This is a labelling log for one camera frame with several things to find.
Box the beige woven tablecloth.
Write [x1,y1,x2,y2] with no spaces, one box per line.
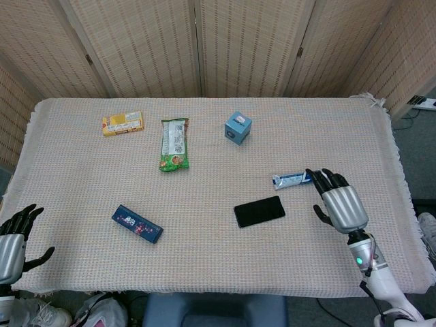
[0,91,431,300]

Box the white shoe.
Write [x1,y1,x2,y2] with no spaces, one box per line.
[417,212,436,265]

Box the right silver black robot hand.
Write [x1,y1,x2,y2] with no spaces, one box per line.
[305,168,370,234]

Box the green snack packet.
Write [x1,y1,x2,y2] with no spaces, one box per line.
[157,118,190,173]

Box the blue white toothpaste tube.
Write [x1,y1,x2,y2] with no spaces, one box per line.
[272,170,316,191]

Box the blue chair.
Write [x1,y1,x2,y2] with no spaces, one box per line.
[142,292,289,327]

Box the white sneaker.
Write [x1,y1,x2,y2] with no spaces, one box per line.
[6,296,73,327]

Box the teal smartphone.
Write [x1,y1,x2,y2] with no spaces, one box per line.
[233,195,286,230]

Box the white power strip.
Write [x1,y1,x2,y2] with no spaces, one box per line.
[405,95,436,110]

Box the yellow snack box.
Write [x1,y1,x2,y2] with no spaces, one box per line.
[102,111,146,138]

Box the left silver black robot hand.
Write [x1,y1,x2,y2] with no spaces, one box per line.
[0,203,55,285]

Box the dark blue long box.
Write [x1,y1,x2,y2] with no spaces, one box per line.
[111,204,164,245]

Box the blue cube box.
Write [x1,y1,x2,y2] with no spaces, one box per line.
[224,110,254,146]

